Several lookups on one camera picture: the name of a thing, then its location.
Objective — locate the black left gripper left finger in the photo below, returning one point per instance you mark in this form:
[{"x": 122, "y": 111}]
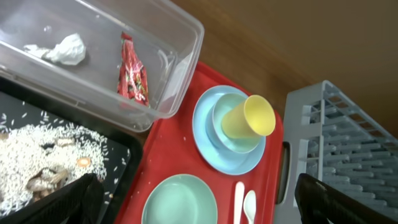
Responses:
[{"x": 77, "y": 202}]

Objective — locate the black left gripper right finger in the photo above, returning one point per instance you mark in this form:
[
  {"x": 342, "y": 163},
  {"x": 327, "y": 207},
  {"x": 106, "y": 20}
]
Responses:
[{"x": 318, "y": 203}]

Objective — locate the rice and food scraps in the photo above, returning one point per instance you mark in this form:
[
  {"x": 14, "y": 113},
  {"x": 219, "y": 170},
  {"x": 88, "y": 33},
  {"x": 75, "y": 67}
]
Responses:
[{"x": 37, "y": 159}]

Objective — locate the white plastic spoon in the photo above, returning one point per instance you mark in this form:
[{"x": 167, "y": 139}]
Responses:
[{"x": 249, "y": 206}]

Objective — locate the white plastic fork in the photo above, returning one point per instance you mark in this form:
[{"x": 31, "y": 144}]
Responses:
[{"x": 238, "y": 202}]

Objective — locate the mint green bowl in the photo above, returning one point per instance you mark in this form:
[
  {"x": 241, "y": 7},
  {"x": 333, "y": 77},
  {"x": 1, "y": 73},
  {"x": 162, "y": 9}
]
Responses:
[{"x": 181, "y": 199}]

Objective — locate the yellow plastic cup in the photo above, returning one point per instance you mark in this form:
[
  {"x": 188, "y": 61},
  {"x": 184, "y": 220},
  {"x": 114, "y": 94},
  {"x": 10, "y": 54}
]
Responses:
[{"x": 252, "y": 118}]

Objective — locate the light blue plate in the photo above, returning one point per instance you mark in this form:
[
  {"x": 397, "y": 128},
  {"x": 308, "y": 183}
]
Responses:
[{"x": 227, "y": 162}]

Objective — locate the red snack wrapper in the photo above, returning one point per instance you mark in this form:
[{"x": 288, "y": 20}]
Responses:
[{"x": 132, "y": 82}]

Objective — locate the light blue bowl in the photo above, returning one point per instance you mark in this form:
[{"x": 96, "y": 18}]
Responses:
[{"x": 214, "y": 130}]

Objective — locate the white tissue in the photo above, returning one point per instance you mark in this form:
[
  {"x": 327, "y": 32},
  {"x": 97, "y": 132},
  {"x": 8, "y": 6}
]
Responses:
[{"x": 70, "y": 51}]

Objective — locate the grey dishwasher rack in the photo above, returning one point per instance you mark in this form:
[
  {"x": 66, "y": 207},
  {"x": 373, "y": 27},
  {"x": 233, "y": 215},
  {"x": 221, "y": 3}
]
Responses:
[{"x": 330, "y": 138}]

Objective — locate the black tray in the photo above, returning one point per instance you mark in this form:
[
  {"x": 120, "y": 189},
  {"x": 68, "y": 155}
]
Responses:
[{"x": 24, "y": 106}]

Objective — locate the clear plastic bin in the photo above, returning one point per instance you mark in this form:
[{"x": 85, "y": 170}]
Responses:
[{"x": 166, "y": 39}]

